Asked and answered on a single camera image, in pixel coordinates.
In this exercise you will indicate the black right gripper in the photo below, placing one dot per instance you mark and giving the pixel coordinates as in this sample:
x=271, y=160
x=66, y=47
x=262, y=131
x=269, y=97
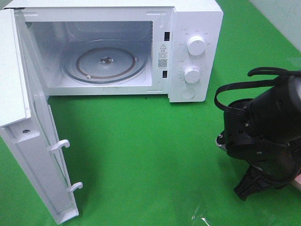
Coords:
x=271, y=165

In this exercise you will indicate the round door release button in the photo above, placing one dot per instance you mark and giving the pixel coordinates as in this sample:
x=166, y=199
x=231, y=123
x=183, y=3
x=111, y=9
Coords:
x=188, y=93

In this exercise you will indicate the white timer knob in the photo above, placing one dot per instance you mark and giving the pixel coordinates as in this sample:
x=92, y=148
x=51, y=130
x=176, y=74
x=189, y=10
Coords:
x=192, y=74

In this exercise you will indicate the white microwave door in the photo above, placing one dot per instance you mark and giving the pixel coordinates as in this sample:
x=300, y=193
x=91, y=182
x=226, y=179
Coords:
x=26, y=122

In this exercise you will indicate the pink round plate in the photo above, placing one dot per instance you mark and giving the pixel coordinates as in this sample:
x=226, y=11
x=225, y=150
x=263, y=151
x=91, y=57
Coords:
x=297, y=182

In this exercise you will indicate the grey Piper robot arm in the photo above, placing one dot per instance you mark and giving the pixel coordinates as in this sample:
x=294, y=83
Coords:
x=268, y=138

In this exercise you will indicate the clear tape strip front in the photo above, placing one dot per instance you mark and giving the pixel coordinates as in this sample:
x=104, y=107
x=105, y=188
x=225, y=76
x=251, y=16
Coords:
x=198, y=218

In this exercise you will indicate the white upper power knob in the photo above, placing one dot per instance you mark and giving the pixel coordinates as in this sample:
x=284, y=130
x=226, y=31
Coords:
x=196, y=45

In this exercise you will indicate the white microwave oven body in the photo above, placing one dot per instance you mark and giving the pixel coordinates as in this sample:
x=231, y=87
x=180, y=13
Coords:
x=165, y=24

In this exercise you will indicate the glass microwave turntable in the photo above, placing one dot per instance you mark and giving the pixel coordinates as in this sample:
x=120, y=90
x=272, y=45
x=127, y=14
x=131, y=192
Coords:
x=105, y=61

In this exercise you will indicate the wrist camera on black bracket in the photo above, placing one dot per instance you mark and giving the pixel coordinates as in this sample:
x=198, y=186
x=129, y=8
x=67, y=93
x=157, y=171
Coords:
x=220, y=142

